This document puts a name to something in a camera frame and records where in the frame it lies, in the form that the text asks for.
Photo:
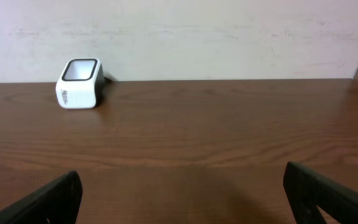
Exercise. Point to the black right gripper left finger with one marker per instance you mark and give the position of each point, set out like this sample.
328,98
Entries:
56,202

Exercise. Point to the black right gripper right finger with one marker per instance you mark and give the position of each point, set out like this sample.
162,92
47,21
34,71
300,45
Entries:
308,192

